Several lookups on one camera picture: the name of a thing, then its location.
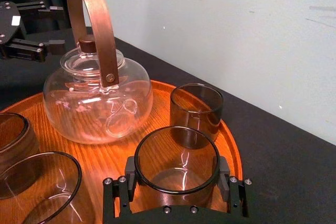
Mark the black table cloth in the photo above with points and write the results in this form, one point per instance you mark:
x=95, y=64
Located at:
x=275, y=169

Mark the glass teapot lid wooden knob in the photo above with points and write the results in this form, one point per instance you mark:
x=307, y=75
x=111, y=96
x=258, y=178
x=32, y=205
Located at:
x=76, y=64

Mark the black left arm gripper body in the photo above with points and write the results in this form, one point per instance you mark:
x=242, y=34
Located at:
x=8, y=22

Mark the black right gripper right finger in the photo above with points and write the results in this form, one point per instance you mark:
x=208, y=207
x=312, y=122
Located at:
x=237, y=195

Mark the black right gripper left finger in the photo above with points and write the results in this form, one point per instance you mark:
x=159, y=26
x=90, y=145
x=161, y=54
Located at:
x=116, y=197

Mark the round orange wooden tray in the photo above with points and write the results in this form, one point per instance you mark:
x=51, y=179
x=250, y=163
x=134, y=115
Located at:
x=105, y=161

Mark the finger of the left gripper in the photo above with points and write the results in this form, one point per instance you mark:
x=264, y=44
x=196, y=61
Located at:
x=23, y=49
x=34, y=10

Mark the smoky brown drinking glass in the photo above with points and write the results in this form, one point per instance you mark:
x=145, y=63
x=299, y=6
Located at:
x=178, y=161
x=15, y=134
x=195, y=106
x=39, y=182

